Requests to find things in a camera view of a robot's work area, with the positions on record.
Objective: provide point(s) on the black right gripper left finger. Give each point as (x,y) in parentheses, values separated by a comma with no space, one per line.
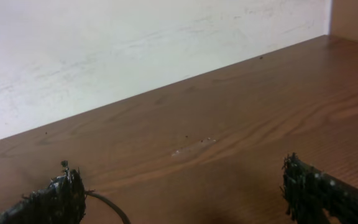
(62,201)

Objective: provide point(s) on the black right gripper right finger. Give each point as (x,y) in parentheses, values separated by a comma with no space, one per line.
(314,196)

